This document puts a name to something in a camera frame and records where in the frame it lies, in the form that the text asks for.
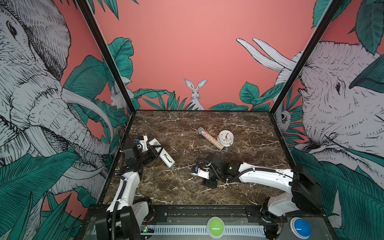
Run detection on white remote control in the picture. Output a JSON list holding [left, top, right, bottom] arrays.
[[149, 138, 175, 168]]

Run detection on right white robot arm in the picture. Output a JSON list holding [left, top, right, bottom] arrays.
[[191, 153, 322, 217]]

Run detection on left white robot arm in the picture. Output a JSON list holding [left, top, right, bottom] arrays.
[[95, 135, 159, 240]]

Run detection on white alarm clock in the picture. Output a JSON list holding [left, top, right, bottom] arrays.
[[218, 130, 234, 148]]

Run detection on glitter microphone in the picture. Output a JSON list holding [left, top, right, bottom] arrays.
[[197, 128, 224, 151]]

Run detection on green push button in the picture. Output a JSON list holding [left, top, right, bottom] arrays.
[[207, 217, 225, 239]]

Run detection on blue push button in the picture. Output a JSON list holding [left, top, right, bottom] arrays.
[[290, 217, 312, 240]]

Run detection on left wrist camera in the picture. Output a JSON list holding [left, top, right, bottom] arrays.
[[135, 135, 148, 153]]

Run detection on white vented cable duct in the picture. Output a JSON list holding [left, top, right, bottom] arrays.
[[141, 225, 266, 237]]

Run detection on black front rail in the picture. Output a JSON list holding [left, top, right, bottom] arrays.
[[82, 204, 323, 227]]

